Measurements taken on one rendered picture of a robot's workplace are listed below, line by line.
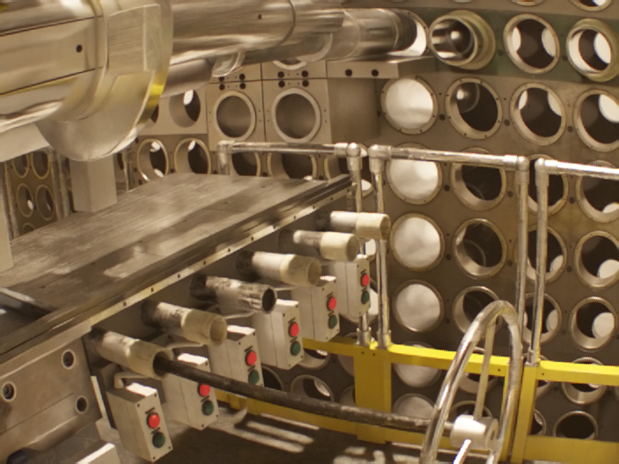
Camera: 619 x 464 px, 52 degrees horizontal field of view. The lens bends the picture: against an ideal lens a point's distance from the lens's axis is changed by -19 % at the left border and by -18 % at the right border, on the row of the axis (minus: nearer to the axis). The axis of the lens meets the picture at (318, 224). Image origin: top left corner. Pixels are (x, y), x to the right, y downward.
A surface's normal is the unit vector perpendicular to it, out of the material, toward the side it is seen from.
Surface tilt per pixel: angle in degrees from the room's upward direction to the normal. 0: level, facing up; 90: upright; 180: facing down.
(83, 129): 90
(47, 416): 90
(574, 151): 90
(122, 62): 90
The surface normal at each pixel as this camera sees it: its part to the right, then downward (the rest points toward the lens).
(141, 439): -0.51, 0.28
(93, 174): 0.86, 0.08
